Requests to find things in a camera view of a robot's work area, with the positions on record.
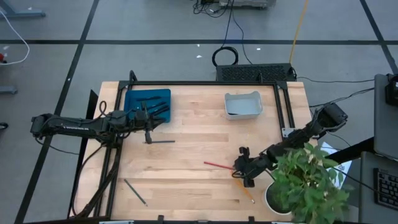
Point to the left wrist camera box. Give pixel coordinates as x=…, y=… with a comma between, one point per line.
x=140, y=119

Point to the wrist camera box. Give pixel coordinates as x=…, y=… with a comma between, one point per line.
x=140, y=119
x=253, y=165

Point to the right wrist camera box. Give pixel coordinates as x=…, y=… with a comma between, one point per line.
x=253, y=165

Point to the black desktop device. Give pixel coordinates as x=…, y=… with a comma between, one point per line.
x=392, y=90

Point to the black triangular plate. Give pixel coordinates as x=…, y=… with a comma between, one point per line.
x=93, y=104

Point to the orange pencil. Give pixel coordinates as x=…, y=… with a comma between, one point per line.
x=247, y=194

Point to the white plastic bin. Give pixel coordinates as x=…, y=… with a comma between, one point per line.
x=244, y=105

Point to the silver device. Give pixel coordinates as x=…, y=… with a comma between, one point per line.
x=248, y=3

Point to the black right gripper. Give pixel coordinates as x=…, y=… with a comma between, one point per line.
x=250, y=183

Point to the dark green pencil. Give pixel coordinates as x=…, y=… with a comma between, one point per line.
x=135, y=192
x=164, y=141

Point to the black keyboard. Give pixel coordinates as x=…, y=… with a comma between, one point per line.
x=387, y=188

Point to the small red object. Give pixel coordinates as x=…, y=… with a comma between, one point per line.
x=2, y=58

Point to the grey desk with keyboard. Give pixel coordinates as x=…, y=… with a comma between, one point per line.
x=367, y=193

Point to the white paper sheet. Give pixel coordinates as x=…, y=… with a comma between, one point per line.
x=345, y=168

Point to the black round object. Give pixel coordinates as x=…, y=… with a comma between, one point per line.
x=2, y=126

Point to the black perforated computer case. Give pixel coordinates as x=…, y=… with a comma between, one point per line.
x=248, y=73

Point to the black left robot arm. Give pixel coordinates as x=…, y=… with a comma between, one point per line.
x=77, y=127

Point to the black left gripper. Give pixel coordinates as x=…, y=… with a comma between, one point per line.
x=148, y=137

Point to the black diagonal strut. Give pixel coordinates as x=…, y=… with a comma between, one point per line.
x=354, y=151

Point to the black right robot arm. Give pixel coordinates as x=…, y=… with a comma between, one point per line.
x=298, y=140

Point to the silver aluminium extrusion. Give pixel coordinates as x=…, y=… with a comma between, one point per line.
x=280, y=222
x=116, y=222

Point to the grey desk foot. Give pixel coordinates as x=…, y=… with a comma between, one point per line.
x=7, y=90
x=25, y=13

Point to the white plant pot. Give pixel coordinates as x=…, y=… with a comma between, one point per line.
x=266, y=199

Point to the green leafy plant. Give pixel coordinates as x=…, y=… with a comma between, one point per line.
x=311, y=193

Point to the red pencil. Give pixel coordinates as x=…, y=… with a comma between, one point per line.
x=217, y=165

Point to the black table clamp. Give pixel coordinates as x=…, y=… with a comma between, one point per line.
x=160, y=218
x=251, y=219

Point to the black aluminium table frame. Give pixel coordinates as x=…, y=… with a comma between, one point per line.
x=202, y=83

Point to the blue plastic tray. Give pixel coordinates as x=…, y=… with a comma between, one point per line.
x=133, y=95

